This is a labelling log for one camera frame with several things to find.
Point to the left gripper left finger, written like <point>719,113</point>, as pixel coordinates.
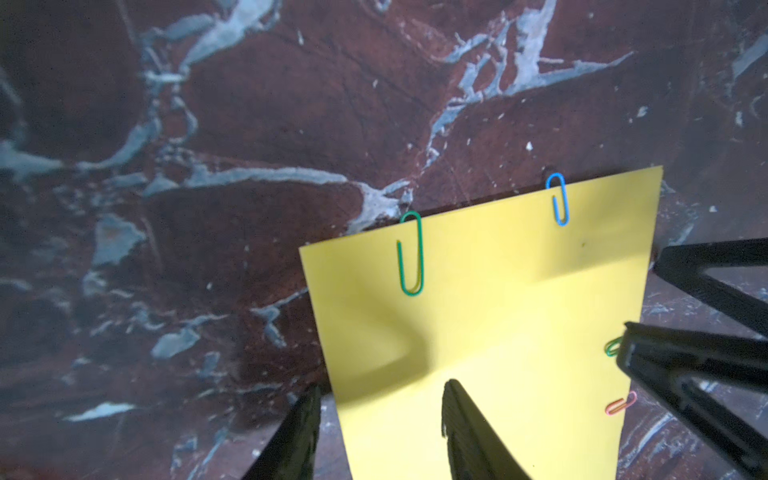
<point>290,453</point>

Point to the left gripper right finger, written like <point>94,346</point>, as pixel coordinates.
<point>474,449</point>

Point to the yellow paper sheet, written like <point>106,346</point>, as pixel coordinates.
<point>514,307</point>

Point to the green paperclip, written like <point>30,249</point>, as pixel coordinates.
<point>611,348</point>
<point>411,267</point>

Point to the blue paperclip on yellow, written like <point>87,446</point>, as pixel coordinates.
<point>560,202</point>

